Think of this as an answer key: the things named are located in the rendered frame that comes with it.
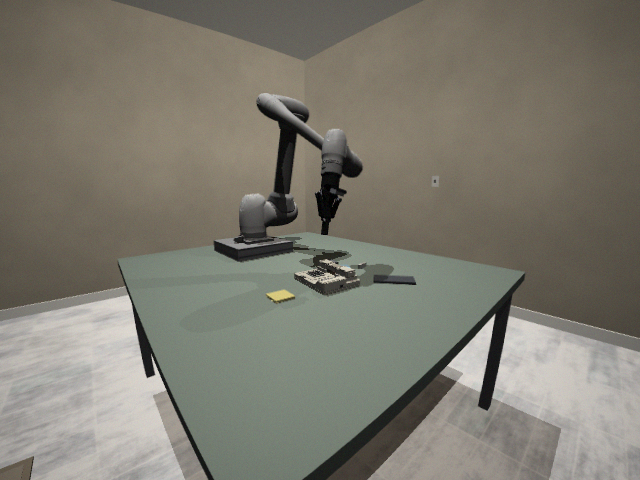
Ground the yellow sticky note pad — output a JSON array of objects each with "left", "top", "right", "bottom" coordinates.
[{"left": 266, "top": 290, "right": 295, "bottom": 304}]

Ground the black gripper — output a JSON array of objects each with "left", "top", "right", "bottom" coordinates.
[{"left": 315, "top": 174, "right": 342, "bottom": 235}]

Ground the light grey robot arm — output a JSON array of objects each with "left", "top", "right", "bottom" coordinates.
[{"left": 233, "top": 93, "right": 363, "bottom": 244}]

